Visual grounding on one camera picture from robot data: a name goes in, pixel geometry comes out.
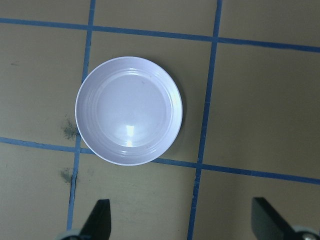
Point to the lilac round plate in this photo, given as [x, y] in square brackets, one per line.
[128, 111]

